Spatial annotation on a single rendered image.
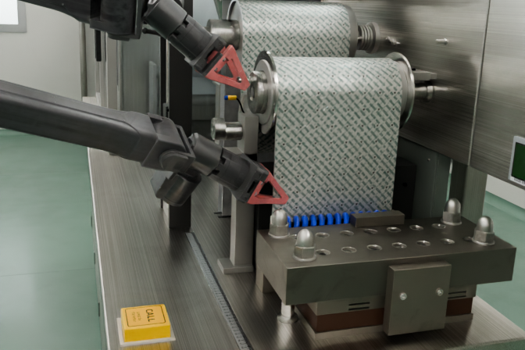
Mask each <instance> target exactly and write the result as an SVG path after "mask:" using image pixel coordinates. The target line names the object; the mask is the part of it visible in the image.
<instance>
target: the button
mask: <svg viewBox="0 0 525 350"><path fill-rule="evenodd" d="M121 324H122V330H123V339H124V342H131V341H143V340H150V339H157V338H169V337H170V321H169V318H168V316H167V312H166V307H165V306H164V304H160V305H146V306H138V307H130V308H122V309H121Z"/></svg>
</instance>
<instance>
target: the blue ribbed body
mask: <svg viewBox="0 0 525 350"><path fill-rule="evenodd" d="M351 213H355V212H351ZM351 213H350V216H349V215H348V214H347V213H346V212H343V213H342V216H341V215H340V214H339V213H338V212H336V213H335V214H334V218H333V217H332V214H330V213H328V214H327V215H326V219H325V218H324V215H323V214H319V215H318V217H317V220H316V216H315V215H313V214H312V215H310V217H309V220H308V217H307V216H306V215H303V216H302V218H301V221H300V219H299V217H298V216H294V217H293V222H291V218H290V216H287V221H288V222H289V227H309V226H320V225H331V224H343V223H350V218H351Z"/></svg>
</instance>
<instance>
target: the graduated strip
mask: <svg viewBox="0 0 525 350"><path fill-rule="evenodd" d="M185 236H186V238H187V240H188V242H189V244H190V246H191V249H192V251H193V253H194V254H195V257H196V259H197V261H198V264H199V265H200V267H201V269H202V272H203V274H204V276H205V278H206V280H207V282H208V285H209V287H210V289H211V291H212V293H213V296H214V298H215V300H216V302H217V304H218V306H219V308H220V311H221V313H222V314H223V317H224V319H225V321H226V323H227V326H228V327H229V329H230V332H231V334H232V336H233V338H234V340H235V342H236V345H237V347H238V349H239V350H254V348H253V347H252V344H251V342H250V340H249V339H248V337H247V335H246V333H245V331H244V329H243V327H242V325H241V323H240V321H239V319H238V317H237V315H236V313H235V311H234V309H233V307H232V305H231V303H230V302H229V300H228V298H227V296H226V294H225V292H224V290H223V288H222V286H221V284H220V282H219V280H218V278H217V276H216V274H215V272H214V270H213V268H212V266H211V264H210V262H209V260H208V259H207V257H206V255H205V253H204V251H203V249H202V246H201V245H200V243H199V241H198V239H197V237H196V235H195V232H191V233H185Z"/></svg>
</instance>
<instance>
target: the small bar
mask: <svg viewBox="0 0 525 350"><path fill-rule="evenodd" d="M404 219H405V214H403V213H402V212H400V211H398V210H396V211H384V212H362V213H351V218H350V224H352V225H353V226H354V227H373V226H384V225H395V224H404Z"/></svg>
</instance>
